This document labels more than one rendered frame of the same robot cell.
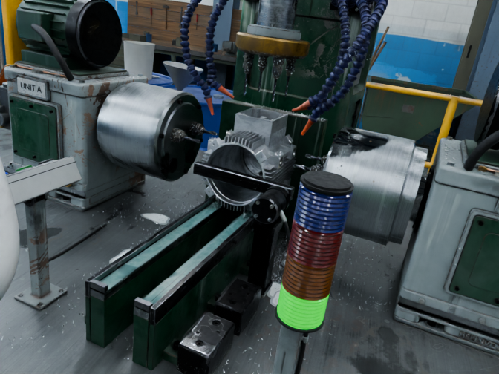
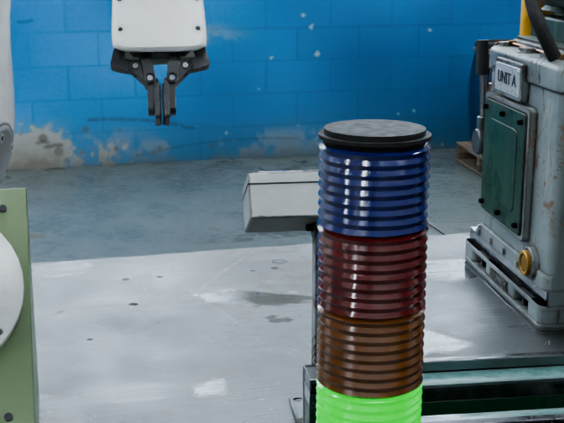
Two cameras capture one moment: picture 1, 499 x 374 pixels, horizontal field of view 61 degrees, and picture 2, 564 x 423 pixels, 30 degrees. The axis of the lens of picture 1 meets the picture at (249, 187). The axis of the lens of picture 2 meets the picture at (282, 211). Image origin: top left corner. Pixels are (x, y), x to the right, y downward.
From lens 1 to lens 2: 57 cm
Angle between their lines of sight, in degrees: 59
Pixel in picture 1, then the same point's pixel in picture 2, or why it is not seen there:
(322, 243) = (328, 254)
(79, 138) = (550, 177)
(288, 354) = not seen: outside the picture
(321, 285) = (342, 357)
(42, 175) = not seen: hidden behind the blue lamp
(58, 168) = not seen: hidden behind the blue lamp
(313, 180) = (342, 124)
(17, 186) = (281, 191)
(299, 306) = (319, 400)
